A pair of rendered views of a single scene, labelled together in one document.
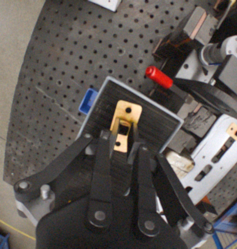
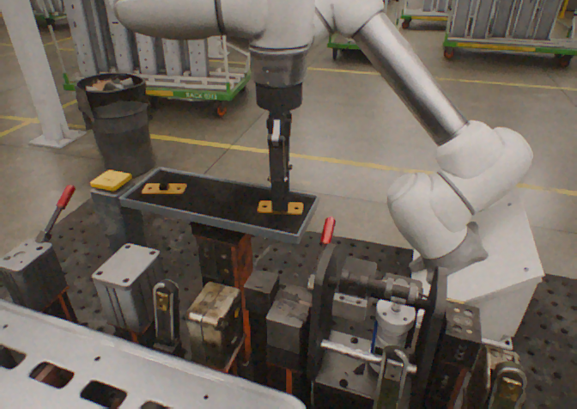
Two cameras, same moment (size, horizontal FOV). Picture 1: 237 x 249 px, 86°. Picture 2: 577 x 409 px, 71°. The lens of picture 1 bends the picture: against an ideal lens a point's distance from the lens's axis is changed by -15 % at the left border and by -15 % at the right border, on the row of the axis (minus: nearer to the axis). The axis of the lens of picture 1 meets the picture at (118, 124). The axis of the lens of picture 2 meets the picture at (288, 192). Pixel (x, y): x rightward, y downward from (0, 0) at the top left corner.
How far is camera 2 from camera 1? 68 cm
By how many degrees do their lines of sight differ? 60
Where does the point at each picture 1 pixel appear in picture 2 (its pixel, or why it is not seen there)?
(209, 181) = not seen: outside the picture
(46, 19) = (367, 250)
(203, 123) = (288, 313)
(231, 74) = (357, 265)
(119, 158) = (249, 210)
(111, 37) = (366, 326)
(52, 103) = not seen: hidden behind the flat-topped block
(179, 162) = (221, 302)
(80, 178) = (220, 191)
